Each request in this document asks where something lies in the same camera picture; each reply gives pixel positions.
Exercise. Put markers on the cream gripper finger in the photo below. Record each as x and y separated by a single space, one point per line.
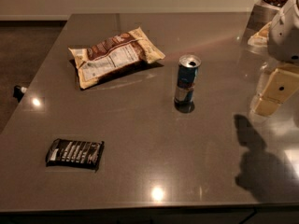
275 88

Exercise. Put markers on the blue silver redbull can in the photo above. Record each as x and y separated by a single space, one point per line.
188 66

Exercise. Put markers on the small black object on floor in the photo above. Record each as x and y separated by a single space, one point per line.
19 92

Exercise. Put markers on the cream packet at table edge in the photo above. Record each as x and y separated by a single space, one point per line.
260 39

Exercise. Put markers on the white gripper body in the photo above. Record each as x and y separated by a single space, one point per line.
284 36

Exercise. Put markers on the brown chip bag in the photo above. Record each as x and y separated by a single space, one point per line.
113 55

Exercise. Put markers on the black snack bar wrapper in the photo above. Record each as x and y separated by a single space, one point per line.
74 153

